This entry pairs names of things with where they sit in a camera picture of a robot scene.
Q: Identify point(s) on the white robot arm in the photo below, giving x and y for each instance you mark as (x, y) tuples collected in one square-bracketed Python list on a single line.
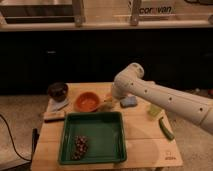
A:
[(194, 108)]

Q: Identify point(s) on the green plastic tray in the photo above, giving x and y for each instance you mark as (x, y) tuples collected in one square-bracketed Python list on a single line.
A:
[(105, 136)]

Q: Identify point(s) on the green cucumber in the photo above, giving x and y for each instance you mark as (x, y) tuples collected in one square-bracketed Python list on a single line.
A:
[(165, 131)]

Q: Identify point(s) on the small orange cup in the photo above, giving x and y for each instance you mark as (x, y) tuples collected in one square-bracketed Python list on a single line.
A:
[(108, 98)]

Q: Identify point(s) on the bunch of red grapes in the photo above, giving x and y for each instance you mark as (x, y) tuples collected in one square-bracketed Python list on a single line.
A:
[(81, 147)]

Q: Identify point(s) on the grey blue cloth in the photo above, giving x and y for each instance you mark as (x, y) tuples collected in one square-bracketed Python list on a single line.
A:
[(55, 106)]

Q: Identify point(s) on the blue sponge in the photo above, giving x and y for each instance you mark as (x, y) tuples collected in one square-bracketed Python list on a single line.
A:
[(129, 101)]

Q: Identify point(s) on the yellow banana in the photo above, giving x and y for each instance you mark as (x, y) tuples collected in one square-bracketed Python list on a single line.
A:
[(106, 106)]

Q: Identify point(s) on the dark brown bowl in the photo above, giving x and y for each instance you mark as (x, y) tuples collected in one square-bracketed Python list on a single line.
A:
[(58, 91)]

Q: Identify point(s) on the white cardboard box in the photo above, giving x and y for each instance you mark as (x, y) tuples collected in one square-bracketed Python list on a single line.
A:
[(156, 7)]

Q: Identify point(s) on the wooden block brush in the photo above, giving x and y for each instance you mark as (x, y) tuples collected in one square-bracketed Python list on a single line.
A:
[(54, 116)]

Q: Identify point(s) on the red bowl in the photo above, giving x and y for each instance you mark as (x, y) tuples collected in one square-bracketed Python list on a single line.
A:
[(87, 102)]

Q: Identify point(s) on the light green cup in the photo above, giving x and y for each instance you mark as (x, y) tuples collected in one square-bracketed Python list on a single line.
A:
[(154, 110)]

